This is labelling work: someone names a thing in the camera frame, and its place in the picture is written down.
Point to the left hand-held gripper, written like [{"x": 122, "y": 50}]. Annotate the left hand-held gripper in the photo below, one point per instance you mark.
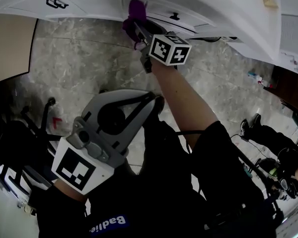
[{"x": 74, "y": 167}]

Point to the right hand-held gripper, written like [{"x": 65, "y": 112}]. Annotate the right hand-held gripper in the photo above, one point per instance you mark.
[{"x": 169, "y": 49}]

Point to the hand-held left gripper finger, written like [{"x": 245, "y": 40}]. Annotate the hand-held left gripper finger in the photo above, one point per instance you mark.
[
  {"x": 146, "y": 118},
  {"x": 119, "y": 95}
]

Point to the purple cloth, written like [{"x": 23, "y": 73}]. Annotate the purple cloth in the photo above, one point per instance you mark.
[{"x": 136, "y": 9}]

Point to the person's right forearm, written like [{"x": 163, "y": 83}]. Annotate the person's right forearm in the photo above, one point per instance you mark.
[{"x": 181, "y": 100}]

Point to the person's left forearm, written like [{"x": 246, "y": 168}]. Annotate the person's left forearm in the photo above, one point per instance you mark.
[{"x": 64, "y": 191}]

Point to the black lid knob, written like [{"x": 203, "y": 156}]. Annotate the black lid knob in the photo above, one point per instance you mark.
[{"x": 174, "y": 16}]

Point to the person's black trousers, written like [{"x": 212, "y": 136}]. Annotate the person's black trousers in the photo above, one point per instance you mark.
[{"x": 164, "y": 152}]

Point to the black office chair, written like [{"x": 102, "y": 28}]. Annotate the black office chair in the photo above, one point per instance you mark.
[{"x": 15, "y": 145}]

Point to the white vanity cabinet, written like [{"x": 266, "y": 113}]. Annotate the white vanity cabinet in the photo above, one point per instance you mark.
[{"x": 89, "y": 6}]

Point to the person's black shirt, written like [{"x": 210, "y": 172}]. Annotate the person's black shirt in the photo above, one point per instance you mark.
[{"x": 151, "y": 207}]

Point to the white blue tube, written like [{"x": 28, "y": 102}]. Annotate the white blue tube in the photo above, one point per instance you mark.
[{"x": 254, "y": 76}]

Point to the white red tube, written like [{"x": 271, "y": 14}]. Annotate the white red tube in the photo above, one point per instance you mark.
[{"x": 266, "y": 84}]

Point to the white vented appliance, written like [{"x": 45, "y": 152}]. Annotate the white vented appliance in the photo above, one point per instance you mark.
[{"x": 293, "y": 33}]

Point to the dark brown wooden cabinet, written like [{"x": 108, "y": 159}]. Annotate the dark brown wooden cabinet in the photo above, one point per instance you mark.
[{"x": 288, "y": 90}]

